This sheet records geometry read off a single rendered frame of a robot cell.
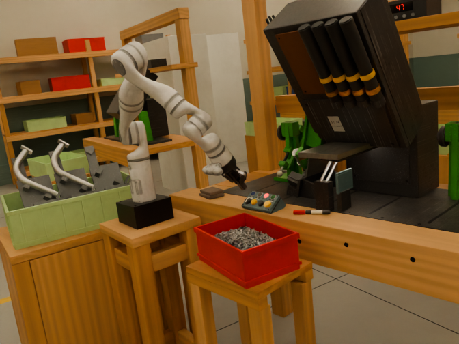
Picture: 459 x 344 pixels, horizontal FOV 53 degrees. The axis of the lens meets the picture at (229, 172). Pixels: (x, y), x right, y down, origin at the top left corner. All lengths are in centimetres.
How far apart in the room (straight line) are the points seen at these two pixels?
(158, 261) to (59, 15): 717
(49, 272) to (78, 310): 23
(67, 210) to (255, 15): 131
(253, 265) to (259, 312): 14
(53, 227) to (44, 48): 608
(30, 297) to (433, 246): 159
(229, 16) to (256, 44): 762
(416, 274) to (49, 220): 149
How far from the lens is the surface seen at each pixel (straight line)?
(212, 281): 151
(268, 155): 247
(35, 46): 806
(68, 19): 876
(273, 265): 142
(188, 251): 196
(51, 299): 220
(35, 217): 215
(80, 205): 217
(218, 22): 988
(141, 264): 185
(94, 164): 248
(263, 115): 244
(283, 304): 277
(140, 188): 192
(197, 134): 152
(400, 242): 142
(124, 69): 156
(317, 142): 179
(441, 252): 138
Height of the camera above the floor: 143
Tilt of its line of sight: 12 degrees down
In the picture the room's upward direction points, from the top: 6 degrees counter-clockwise
